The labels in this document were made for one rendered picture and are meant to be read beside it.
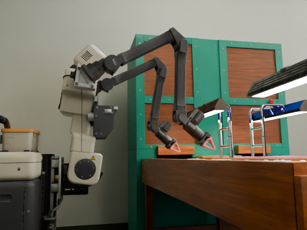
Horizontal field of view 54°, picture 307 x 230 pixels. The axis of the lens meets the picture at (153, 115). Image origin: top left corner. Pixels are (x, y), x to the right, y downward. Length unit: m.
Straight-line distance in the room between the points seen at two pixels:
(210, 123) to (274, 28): 1.94
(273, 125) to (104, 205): 1.79
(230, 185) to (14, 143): 1.06
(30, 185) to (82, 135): 0.34
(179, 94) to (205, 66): 1.15
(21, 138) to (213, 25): 2.76
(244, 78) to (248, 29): 1.27
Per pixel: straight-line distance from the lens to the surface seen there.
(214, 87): 2.68
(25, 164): 1.44
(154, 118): 1.98
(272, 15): 4.24
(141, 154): 2.41
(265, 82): 1.36
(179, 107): 1.55
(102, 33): 3.46
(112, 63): 1.49
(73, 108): 1.62
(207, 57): 2.72
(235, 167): 0.92
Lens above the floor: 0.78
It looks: 8 degrees up
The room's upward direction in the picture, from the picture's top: 1 degrees counter-clockwise
